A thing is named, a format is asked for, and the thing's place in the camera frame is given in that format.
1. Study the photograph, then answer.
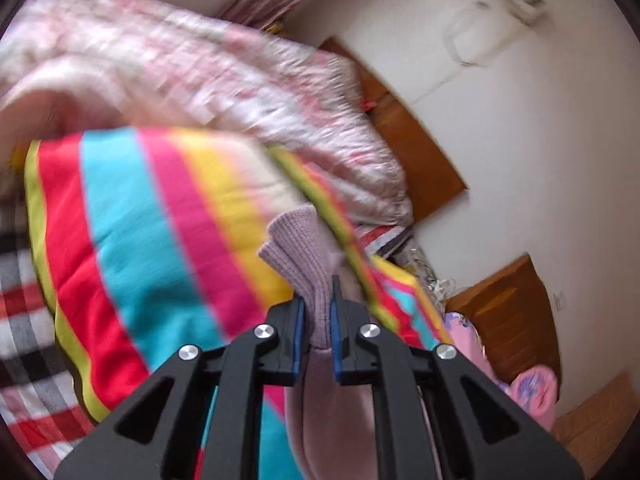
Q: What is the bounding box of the rolled pink floral quilt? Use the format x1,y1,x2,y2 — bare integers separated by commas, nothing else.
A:
506,365,558,432

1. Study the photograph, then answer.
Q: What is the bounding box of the pink bed sheet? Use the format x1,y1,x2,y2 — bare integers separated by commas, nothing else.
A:
445,312,509,393

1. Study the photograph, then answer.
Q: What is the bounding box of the light wooden wardrobe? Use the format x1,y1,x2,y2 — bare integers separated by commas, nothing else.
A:
552,372,639,479

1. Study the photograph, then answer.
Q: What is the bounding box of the plaid bed sheet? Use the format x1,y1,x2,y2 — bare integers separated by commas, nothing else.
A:
0,199,417,478

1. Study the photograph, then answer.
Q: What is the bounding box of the right wooden headboard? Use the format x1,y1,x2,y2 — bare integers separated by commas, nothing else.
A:
446,254,563,382

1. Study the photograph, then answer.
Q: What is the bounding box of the wooden headboard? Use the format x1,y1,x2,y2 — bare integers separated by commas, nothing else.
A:
320,37,468,222
446,254,563,382

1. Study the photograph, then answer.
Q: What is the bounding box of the bedside table with patterned cloth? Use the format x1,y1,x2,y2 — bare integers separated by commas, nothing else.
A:
390,237,457,315

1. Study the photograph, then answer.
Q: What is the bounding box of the rainbow striped blanket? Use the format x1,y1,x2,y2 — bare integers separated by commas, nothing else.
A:
22,127,457,480

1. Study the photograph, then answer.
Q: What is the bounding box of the left wooden headboard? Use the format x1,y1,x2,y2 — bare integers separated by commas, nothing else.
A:
320,37,468,222

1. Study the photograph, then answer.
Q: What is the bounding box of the white wall socket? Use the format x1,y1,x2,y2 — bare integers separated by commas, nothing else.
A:
552,290,566,312

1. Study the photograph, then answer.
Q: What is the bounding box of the white hanging cable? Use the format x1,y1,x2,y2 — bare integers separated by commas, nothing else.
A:
409,0,532,106

